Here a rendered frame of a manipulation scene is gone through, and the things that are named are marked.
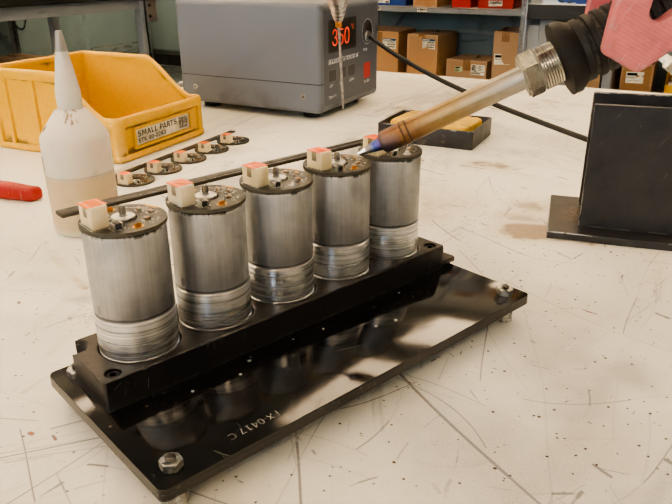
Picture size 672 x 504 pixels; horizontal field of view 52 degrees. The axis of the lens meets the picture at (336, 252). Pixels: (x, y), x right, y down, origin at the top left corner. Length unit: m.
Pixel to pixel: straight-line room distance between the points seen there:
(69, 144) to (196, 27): 0.32
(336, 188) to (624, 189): 0.17
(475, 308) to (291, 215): 0.08
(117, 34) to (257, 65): 5.64
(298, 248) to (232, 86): 0.42
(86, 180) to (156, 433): 0.19
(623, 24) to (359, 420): 0.14
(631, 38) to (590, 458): 0.13
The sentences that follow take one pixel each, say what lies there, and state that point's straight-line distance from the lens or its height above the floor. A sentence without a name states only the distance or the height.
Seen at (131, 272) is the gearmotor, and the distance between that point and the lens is 0.20.
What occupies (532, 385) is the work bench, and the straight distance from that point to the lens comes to 0.24.
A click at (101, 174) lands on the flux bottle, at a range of 0.37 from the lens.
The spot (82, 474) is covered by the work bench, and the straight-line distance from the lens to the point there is 0.21.
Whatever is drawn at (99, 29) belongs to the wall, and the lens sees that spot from 6.13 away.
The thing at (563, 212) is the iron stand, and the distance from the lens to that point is 0.39.
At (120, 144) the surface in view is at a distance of 0.50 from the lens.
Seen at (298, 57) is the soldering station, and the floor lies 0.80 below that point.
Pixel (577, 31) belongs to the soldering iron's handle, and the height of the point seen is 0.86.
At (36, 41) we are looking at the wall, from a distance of 5.73.
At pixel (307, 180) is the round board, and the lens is 0.24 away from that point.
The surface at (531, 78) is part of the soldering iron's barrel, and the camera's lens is 0.24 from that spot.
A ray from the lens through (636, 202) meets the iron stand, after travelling 0.37.
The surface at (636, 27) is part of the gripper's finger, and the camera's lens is 0.24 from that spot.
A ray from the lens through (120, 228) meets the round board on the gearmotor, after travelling 0.20.
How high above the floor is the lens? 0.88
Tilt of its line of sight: 23 degrees down
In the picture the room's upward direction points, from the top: straight up
